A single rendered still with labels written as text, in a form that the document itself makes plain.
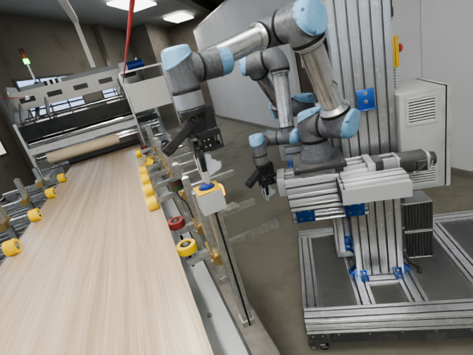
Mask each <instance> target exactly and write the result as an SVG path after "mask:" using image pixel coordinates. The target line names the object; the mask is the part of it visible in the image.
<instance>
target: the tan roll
mask: <svg viewBox="0 0 473 355"><path fill-rule="evenodd" d="M138 133H140V132H139V131H138V130H137V131H134V132H131V133H127V134H125V135H120V136H117V133H115V134H111V135H108V136H105V137H100V138H98V139H93V140H91V141H88V142H84V143H81V144H77V145H74V146H71V147H67V148H64V149H60V150H58V151H53V152H50V153H47V154H46V158H43V159H40V160H38V163H42V162H45V161H48V162H49V163H55V162H58V161H62V160H65V159H67V158H72V157H74V156H79V155H81V154H85V153H88V152H90V151H95V150H97V149H102V148H104V147H108V146H111V145H114V144H117V143H120V140H119V139H122V138H124V137H129V136H131V135H135V134H138Z"/></svg>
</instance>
